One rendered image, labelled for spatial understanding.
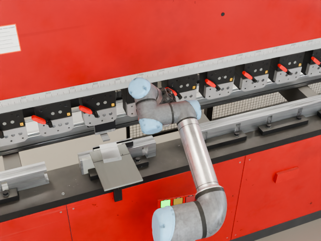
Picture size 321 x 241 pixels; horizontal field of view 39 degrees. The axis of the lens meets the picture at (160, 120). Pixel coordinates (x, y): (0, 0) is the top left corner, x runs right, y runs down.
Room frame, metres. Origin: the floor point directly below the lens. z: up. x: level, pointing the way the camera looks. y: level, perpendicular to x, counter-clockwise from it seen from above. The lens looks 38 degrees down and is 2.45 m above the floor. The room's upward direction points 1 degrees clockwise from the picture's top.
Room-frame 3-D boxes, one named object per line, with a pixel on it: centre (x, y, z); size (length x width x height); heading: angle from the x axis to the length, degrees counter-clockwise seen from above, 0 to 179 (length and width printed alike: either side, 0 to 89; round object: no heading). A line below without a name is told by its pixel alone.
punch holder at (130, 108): (1.71, 0.10, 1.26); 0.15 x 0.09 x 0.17; 112
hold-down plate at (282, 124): (1.97, -0.69, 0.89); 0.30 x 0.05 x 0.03; 112
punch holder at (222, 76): (1.86, -0.27, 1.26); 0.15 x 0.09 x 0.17; 112
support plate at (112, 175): (1.51, 0.21, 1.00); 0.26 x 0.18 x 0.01; 22
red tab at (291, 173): (1.88, -0.75, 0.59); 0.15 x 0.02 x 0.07; 112
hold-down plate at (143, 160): (1.61, 0.20, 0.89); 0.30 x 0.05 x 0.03; 112
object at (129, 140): (1.66, 0.23, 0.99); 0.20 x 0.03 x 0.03; 112
